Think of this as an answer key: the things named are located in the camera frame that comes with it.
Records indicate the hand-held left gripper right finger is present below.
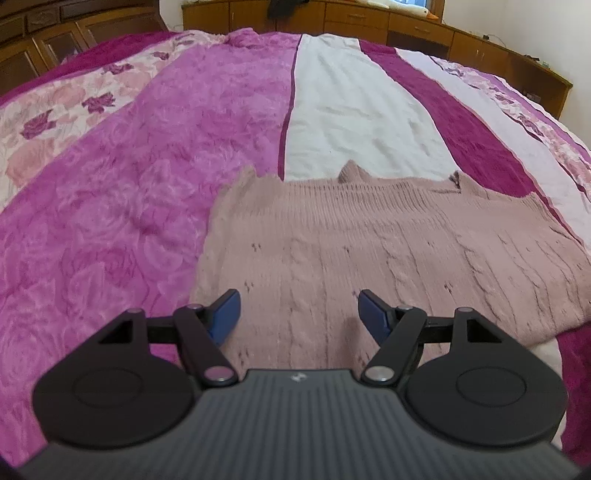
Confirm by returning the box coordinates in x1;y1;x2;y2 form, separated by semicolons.
359;289;503;386

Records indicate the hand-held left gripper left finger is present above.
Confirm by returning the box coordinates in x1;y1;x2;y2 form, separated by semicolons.
98;289;242;387

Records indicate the pink knitted sweater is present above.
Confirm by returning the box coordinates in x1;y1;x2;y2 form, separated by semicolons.
191;160;591;367

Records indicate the magenta striped floral blanket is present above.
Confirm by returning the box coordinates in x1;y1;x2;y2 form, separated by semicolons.
0;28;591;472

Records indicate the long wooden cabinet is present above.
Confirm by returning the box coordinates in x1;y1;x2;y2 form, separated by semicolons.
181;0;574;121

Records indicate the white goose plush toy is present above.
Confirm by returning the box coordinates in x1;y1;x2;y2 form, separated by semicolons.
365;0;439;19

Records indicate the black cloth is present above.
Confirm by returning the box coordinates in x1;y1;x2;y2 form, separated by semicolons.
266;0;310;20

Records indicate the dark wooden headboard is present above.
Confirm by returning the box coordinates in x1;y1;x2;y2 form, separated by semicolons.
0;0;170;99

